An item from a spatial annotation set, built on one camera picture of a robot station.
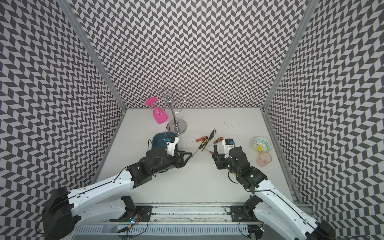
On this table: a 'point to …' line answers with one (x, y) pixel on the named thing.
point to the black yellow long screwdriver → (211, 137)
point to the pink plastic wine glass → (159, 115)
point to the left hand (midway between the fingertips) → (188, 155)
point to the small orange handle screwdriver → (197, 140)
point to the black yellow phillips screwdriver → (204, 142)
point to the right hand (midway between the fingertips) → (214, 158)
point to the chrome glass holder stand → (175, 98)
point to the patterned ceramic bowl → (261, 144)
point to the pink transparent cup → (264, 159)
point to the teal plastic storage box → (159, 139)
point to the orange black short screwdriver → (220, 139)
